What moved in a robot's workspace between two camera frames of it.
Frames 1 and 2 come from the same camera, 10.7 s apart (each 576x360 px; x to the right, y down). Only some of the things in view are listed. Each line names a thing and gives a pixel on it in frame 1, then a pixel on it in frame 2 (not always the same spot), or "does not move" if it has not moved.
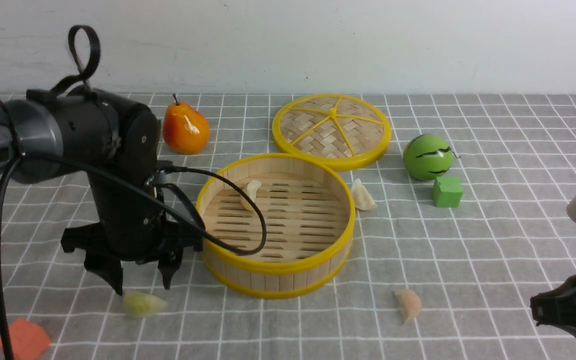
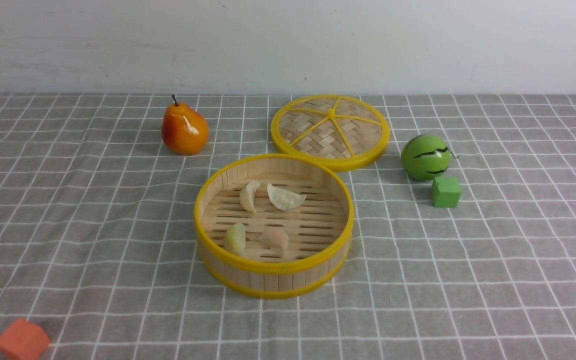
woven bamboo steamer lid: (346, 133) does not move
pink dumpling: (409, 302) to (276, 238)
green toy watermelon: (427, 156) does not move
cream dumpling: (250, 190) does not move
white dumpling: (362, 199) to (283, 200)
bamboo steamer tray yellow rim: (280, 225) does not move
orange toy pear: (185, 131) does not move
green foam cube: (447, 191) does not move
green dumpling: (137, 305) to (235, 240)
